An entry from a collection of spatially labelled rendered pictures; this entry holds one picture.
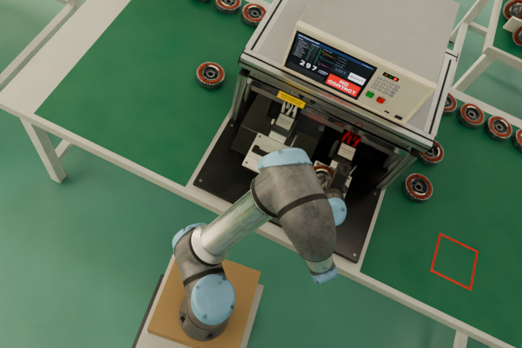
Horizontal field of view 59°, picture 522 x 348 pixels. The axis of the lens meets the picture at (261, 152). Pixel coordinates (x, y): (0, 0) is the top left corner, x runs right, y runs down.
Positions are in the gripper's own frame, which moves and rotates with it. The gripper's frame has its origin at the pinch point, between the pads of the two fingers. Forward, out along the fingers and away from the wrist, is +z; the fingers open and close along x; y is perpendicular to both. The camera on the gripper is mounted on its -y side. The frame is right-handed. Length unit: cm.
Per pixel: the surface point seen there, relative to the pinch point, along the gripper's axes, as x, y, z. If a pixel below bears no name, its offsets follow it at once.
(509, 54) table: 60, -74, 82
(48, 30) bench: -163, 7, 77
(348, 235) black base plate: 12.7, 15.9, -4.6
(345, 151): -0.7, -10.6, -1.2
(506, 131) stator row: 63, -40, 46
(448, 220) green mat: 47.8, -0.2, 13.6
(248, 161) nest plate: -30.8, 7.6, 0.3
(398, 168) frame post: 18.3, -13.0, -2.4
